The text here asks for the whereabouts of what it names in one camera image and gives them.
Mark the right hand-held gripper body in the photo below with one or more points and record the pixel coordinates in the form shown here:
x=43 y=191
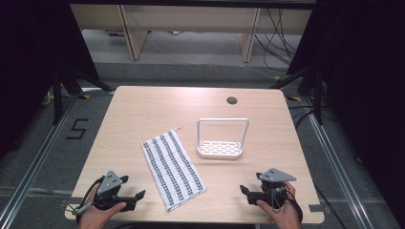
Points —
x=274 y=178

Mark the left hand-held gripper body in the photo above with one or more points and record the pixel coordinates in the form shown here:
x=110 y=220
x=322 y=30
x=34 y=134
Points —
x=109 y=184

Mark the white striped dish towel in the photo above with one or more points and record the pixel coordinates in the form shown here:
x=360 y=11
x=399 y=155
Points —
x=173 y=168

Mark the white towel rack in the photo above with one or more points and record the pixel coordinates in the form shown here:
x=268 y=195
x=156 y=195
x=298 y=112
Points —
x=219 y=149

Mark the person's left hand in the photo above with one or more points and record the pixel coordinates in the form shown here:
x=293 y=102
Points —
x=97 y=218

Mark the person's right hand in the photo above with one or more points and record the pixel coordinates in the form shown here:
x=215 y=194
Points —
x=283 y=215

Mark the black metal stand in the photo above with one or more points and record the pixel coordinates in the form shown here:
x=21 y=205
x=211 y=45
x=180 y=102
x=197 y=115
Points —
x=318 y=95
x=57 y=95

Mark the black curtain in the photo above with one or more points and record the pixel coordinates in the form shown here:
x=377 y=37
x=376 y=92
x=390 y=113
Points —
x=28 y=63
x=366 y=79

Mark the light wooden shelf unit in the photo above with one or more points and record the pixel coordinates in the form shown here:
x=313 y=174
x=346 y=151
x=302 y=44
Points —
x=137 y=41

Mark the aluminium floor rail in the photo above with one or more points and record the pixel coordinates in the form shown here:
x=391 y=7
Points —
x=337 y=165
x=38 y=159

